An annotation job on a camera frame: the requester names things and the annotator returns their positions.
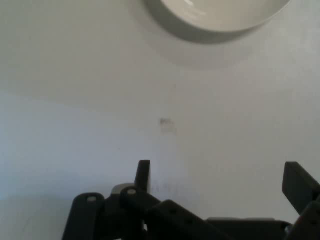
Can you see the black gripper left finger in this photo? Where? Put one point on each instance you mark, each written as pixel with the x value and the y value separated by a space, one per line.
pixel 130 207

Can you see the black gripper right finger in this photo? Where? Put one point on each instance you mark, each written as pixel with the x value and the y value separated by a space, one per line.
pixel 303 190

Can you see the white round plate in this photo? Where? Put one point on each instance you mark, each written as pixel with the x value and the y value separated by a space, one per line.
pixel 200 32

